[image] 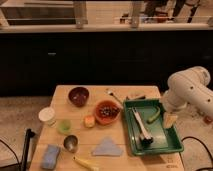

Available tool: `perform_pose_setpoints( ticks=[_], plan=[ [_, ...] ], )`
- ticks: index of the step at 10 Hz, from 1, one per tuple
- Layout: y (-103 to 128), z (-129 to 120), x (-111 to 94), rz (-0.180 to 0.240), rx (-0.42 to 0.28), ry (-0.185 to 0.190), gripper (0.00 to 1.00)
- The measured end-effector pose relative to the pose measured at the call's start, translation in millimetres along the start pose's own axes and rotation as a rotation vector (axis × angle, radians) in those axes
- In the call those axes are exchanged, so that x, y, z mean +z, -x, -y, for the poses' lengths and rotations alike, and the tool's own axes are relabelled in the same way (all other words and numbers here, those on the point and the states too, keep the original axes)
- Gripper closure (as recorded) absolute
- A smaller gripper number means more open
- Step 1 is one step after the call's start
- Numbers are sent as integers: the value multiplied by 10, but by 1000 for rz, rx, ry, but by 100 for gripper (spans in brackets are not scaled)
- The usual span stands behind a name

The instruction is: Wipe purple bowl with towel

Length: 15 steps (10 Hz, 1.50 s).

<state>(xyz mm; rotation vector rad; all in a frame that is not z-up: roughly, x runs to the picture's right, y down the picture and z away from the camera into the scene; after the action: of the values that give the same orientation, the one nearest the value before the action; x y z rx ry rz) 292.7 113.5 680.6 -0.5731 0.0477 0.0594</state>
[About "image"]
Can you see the small metal cup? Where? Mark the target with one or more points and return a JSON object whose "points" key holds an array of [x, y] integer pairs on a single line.
{"points": [[71, 143]]}

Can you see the black stand with cable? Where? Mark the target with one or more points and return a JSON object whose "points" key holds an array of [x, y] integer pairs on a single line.
{"points": [[22, 163]]}

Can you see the green pepper toy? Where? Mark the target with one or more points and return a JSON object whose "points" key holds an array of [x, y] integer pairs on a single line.
{"points": [[154, 116]]}

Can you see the green plastic tray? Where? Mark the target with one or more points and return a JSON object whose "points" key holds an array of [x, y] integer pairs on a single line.
{"points": [[164, 140]]}

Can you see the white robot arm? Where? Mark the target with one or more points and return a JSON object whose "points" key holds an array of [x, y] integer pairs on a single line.
{"points": [[189, 86]]}

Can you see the yellow banana toy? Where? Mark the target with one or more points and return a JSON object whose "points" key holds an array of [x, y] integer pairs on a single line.
{"points": [[86, 164]]}

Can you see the grey-blue towel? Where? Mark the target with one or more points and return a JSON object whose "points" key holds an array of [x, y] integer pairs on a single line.
{"points": [[107, 147]]}

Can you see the purple bowl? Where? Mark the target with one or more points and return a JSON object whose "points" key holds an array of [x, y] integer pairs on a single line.
{"points": [[78, 96]]}

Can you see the orange sponge block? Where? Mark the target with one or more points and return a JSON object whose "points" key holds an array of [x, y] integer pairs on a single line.
{"points": [[89, 121]]}

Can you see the orange bowl with dark pieces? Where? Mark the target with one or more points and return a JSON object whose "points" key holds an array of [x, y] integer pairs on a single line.
{"points": [[106, 112]]}

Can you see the black cabinet counter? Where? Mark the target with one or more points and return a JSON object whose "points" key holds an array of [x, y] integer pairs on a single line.
{"points": [[34, 60]]}

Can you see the yellow sponge in tray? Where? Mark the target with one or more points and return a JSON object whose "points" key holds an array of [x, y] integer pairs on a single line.
{"points": [[168, 120]]}

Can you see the metal tongs in tray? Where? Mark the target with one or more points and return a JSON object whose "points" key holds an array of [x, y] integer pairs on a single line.
{"points": [[145, 135]]}

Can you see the green plastic cup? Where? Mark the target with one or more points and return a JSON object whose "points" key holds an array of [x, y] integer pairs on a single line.
{"points": [[64, 127]]}

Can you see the blue sponge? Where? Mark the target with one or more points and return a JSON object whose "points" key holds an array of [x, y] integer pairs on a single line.
{"points": [[50, 156]]}

